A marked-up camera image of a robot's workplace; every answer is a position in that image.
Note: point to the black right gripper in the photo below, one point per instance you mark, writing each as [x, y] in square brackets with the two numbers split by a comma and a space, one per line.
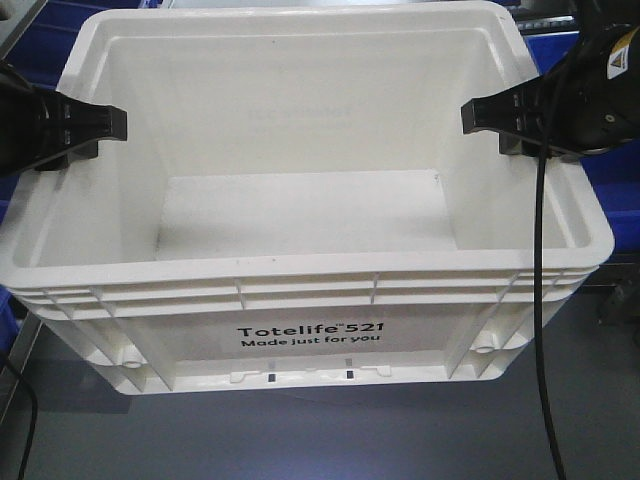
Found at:
[598, 105]

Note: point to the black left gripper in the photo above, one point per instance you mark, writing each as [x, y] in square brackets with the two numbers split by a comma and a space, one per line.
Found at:
[74, 128]

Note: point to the white Totelife plastic bin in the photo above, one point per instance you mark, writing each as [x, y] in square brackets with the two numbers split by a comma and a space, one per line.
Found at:
[296, 203]

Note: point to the blue bin right shelf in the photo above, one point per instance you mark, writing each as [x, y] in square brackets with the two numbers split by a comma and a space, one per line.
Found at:
[613, 175]

